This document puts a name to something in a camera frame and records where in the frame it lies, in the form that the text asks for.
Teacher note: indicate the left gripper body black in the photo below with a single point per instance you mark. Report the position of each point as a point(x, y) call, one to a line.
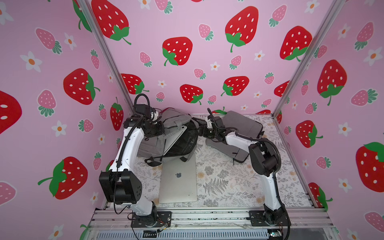
point(154, 130)

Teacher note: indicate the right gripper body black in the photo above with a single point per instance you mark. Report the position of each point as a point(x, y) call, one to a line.
point(202, 129)

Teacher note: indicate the large grey backpack bag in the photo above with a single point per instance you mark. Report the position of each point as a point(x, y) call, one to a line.
point(152, 149)

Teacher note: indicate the silver apple laptop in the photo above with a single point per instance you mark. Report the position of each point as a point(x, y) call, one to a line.
point(171, 139)
point(179, 181)

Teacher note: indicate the grey laptop sleeve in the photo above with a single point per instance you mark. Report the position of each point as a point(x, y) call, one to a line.
point(245, 125)

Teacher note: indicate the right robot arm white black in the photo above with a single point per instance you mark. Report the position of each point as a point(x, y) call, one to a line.
point(266, 161)

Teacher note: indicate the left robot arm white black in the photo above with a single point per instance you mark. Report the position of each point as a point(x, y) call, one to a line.
point(119, 184)

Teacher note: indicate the floral table mat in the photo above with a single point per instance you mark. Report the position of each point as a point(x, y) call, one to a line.
point(223, 183)

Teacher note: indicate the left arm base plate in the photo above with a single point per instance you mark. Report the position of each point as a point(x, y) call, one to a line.
point(159, 220)

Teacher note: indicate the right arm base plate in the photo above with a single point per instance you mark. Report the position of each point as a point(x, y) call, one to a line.
point(278, 218)

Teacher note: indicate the aluminium front rail frame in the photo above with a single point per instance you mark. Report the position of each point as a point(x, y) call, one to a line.
point(213, 224)

